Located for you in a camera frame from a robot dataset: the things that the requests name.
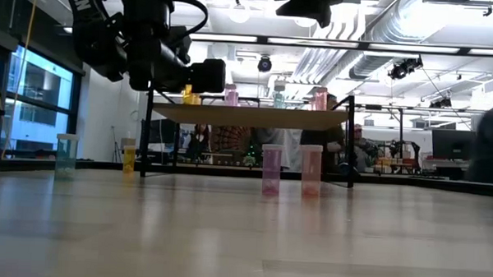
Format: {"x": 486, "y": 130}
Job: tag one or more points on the purple pill bottle white cap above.
{"x": 272, "y": 168}
{"x": 236, "y": 99}
{"x": 230, "y": 97}

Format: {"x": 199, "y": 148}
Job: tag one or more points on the red pill bottle white cap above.
{"x": 312, "y": 104}
{"x": 311, "y": 171}
{"x": 321, "y": 100}

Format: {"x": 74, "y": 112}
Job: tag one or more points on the teal pill bottle white cap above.
{"x": 66, "y": 157}
{"x": 279, "y": 99}
{"x": 275, "y": 102}

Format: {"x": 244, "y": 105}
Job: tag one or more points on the black background robot arm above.
{"x": 404, "y": 152}

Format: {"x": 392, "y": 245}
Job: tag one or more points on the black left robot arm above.
{"x": 94, "y": 38}

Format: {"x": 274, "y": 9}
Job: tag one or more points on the beige cardboard box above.
{"x": 128, "y": 142}

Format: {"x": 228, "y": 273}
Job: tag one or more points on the black ceiling spotlight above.
{"x": 441, "y": 103}
{"x": 403, "y": 69}

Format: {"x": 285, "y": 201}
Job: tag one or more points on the large glass window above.
{"x": 39, "y": 82}

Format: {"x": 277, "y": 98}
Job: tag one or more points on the small decorated green tree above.
{"x": 249, "y": 159}

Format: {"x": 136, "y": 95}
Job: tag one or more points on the white draped cloth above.
{"x": 291, "y": 150}

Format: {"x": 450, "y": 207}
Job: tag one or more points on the black computer monitor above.
{"x": 452, "y": 144}

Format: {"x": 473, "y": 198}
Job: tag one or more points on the black overhead camera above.
{"x": 264, "y": 64}

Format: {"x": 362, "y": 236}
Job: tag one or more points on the silver ventilation duct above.
{"x": 368, "y": 64}

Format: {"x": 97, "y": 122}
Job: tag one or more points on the patterned wall hanging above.
{"x": 230, "y": 138}

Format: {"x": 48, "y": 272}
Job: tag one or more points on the wooden shelf black metal frame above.
{"x": 251, "y": 117}

